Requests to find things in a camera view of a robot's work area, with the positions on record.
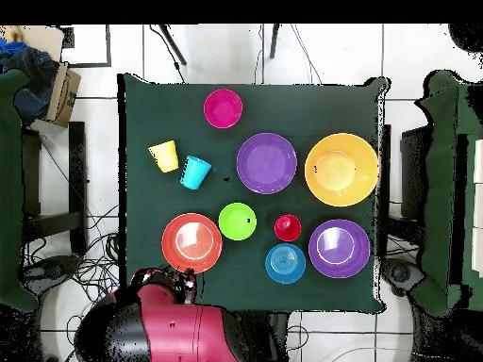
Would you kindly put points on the tan cardboard sheet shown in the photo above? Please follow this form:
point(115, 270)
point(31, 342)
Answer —
point(41, 41)

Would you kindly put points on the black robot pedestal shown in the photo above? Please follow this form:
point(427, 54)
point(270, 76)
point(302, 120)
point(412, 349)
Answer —
point(260, 339)

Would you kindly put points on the magenta small plastic bowl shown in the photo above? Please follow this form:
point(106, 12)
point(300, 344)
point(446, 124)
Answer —
point(223, 108)

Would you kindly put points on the black chair frame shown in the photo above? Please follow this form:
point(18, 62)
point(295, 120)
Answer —
point(413, 169)
point(77, 169)

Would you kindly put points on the purple plastic bowl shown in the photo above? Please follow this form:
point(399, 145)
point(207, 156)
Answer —
point(339, 249)
point(266, 163)

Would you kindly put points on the brown cardboard box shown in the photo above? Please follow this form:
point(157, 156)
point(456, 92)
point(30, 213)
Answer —
point(64, 94)

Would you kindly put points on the yellow-orange large plastic bowl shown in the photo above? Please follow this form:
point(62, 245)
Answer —
point(341, 169)

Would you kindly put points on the black square floor frame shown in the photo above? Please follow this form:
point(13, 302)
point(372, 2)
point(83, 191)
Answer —
point(108, 45)

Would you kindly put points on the blue small plastic bowl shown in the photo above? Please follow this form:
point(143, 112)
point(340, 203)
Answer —
point(285, 263)

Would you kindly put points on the orange shallow plastic bowl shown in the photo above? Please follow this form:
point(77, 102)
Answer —
point(191, 243)

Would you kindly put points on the green small plastic bowl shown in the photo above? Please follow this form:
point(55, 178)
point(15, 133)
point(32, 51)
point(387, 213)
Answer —
point(236, 223)

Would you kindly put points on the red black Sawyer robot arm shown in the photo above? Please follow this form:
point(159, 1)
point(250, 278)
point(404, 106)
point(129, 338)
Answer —
point(181, 332)

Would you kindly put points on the black pedestal foot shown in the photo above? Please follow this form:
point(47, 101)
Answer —
point(53, 267)
point(402, 273)

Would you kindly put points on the light blue plastic cup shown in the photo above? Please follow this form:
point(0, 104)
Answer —
point(195, 173)

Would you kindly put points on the golden yellow plastic cup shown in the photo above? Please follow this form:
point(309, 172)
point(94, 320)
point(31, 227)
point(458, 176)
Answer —
point(166, 156)

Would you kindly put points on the white boxes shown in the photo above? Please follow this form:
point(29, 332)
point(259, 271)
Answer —
point(479, 207)

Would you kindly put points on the dark green tablecloth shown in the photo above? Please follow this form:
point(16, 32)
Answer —
point(158, 113)

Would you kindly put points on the red plastic cup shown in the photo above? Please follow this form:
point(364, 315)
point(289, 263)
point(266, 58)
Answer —
point(287, 227)

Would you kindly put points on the black tripod leg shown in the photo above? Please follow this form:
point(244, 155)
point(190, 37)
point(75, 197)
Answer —
point(274, 41)
point(173, 44)

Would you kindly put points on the green cloth covered table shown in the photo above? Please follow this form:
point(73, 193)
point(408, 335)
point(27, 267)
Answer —
point(441, 188)
point(9, 188)

